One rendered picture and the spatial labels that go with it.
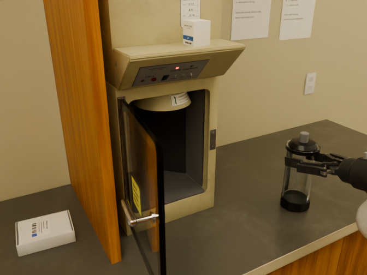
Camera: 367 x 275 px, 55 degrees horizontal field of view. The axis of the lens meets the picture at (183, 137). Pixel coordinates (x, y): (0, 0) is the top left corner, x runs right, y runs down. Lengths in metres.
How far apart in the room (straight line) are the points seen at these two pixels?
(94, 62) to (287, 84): 1.28
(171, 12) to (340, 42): 1.33
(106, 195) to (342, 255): 0.88
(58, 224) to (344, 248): 0.97
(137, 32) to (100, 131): 0.26
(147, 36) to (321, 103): 1.40
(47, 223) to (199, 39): 0.71
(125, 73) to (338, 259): 0.99
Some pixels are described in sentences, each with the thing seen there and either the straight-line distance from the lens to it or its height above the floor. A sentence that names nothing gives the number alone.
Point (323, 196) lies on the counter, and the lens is 1.40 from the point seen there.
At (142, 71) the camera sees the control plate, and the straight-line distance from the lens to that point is 0.85.
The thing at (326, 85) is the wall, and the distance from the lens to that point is 2.13.
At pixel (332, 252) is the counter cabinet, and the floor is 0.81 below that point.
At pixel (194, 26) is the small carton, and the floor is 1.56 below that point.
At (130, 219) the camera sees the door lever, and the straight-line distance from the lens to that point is 0.76.
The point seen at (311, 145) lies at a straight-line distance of 1.18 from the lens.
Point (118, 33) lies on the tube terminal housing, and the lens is 0.90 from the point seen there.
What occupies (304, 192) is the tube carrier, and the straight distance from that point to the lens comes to 1.25.
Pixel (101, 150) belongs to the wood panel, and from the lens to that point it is 0.86.
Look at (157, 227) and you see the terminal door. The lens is 0.75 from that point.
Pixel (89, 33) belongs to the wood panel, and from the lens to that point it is 0.78.
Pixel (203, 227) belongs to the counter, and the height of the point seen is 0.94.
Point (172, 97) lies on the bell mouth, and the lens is 1.02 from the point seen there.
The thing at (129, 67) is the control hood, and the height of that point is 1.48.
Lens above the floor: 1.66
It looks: 24 degrees down
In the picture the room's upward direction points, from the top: straight up
